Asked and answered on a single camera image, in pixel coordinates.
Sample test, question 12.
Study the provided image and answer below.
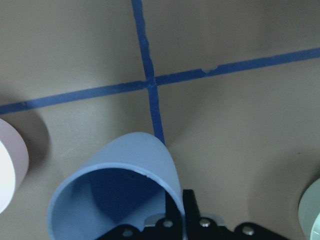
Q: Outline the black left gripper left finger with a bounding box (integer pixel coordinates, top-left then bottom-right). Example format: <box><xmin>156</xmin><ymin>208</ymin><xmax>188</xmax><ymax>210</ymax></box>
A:
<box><xmin>164</xmin><ymin>192</ymin><xmax>183</xmax><ymax>225</ymax></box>

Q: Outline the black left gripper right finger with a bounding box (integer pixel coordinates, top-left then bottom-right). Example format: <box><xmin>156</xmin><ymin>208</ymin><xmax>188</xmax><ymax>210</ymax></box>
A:
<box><xmin>182</xmin><ymin>189</ymin><xmax>201</xmax><ymax>225</ymax></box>

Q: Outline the blue cup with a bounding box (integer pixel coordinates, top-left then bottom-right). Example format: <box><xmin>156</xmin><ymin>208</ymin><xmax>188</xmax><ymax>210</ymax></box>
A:
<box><xmin>47</xmin><ymin>132</ymin><xmax>185</xmax><ymax>240</ymax></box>

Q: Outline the mint green bowl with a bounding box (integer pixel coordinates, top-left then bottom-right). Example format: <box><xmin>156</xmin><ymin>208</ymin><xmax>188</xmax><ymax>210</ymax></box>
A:
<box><xmin>298</xmin><ymin>178</ymin><xmax>320</xmax><ymax>240</ymax></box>

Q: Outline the pink bowl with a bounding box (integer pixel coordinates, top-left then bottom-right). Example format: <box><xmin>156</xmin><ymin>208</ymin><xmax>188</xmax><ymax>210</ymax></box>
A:
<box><xmin>0</xmin><ymin>119</ymin><xmax>29</xmax><ymax>212</ymax></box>

